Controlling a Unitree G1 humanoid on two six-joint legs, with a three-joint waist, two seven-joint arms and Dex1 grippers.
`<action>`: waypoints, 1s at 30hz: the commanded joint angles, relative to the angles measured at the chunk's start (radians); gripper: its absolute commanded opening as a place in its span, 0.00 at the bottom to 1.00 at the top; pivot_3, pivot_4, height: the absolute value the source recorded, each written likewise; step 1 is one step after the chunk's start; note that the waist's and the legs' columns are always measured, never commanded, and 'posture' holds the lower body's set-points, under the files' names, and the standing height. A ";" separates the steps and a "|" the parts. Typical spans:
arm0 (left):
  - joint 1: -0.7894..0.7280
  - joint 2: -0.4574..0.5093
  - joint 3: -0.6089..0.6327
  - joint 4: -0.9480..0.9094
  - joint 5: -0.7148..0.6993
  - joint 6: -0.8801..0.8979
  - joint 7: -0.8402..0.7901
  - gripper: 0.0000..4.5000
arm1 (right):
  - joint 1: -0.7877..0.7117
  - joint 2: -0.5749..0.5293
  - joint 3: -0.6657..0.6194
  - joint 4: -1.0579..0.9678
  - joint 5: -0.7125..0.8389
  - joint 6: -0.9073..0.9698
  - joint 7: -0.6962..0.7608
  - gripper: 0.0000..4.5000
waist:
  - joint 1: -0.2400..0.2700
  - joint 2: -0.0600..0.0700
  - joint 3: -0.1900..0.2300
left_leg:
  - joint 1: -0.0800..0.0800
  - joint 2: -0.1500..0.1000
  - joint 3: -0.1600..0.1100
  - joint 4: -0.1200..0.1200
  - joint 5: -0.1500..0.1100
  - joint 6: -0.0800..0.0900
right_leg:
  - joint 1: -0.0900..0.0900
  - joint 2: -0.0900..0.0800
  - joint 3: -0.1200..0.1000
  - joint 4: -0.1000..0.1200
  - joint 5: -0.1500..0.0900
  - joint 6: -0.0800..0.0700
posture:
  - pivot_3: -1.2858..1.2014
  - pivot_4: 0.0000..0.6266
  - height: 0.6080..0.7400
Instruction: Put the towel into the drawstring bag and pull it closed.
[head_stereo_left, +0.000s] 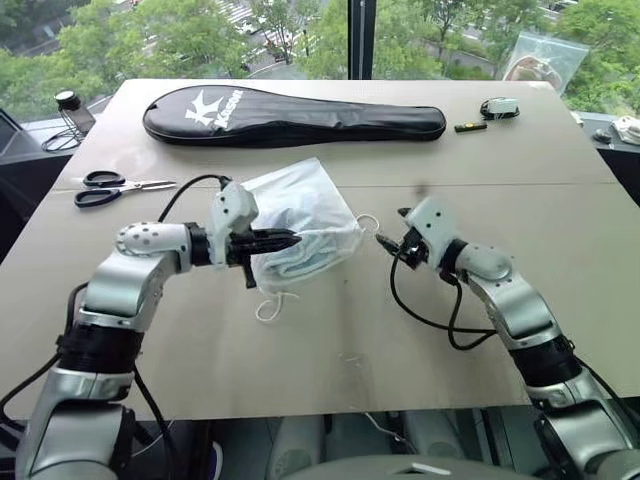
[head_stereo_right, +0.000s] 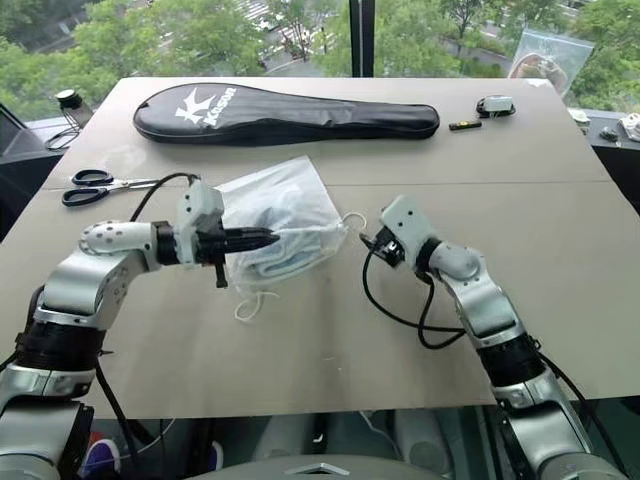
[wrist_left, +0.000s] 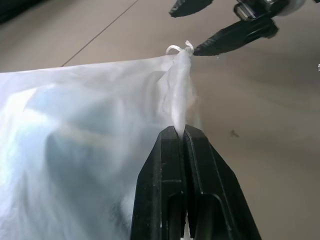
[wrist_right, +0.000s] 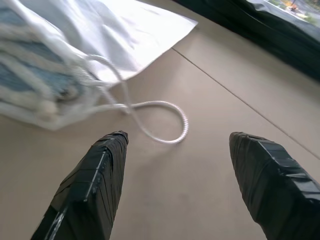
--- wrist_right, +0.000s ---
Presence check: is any blue and white towel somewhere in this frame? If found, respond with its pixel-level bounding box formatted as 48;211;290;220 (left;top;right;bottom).
0;4;85;122

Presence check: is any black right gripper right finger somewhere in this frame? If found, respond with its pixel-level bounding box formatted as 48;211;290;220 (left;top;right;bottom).
228;131;320;240

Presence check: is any white drawstring cord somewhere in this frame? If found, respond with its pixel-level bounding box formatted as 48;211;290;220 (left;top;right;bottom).
83;55;190;145

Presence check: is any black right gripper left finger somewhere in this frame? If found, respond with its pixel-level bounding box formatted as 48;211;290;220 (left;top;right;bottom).
30;129;130;240

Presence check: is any white drawstring bag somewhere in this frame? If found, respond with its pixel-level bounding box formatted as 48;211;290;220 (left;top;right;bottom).
0;0;199;132

